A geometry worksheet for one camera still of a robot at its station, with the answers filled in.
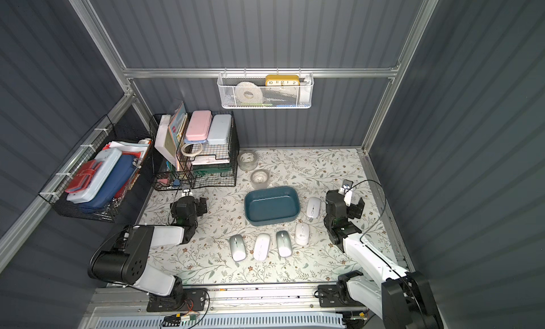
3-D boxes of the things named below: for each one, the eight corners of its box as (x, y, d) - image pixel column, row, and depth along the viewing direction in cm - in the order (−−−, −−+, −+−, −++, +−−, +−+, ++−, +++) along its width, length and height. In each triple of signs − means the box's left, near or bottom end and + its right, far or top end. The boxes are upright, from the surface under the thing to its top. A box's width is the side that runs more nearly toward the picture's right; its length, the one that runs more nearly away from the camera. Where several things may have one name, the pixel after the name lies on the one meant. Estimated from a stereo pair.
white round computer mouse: (295, 245, 88) (296, 243, 86) (294, 225, 93) (294, 223, 91) (310, 245, 88) (311, 243, 86) (308, 225, 93) (309, 222, 91)
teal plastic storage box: (243, 225, 94) (242, 220, 90) (247, 192, 105) (246, 186, 101) (300, 225, 93) (301, 220, 89) (297, 192, 105) (298, 186, 101)
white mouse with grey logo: (307, 218, 95) (307, 216, 94) (305, 199, 102) (305, 196, 100) (322, 218, 95) (323, 216, 94) (319, 199, 102) (320, 196, 100)
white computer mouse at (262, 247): (254, 260, 84) (253, 258, 82) (255, 236, 90) (255, 233, 88) (269, 260, 84) (269, 258, 82) (270, 236, 90) (269, 233, 88)
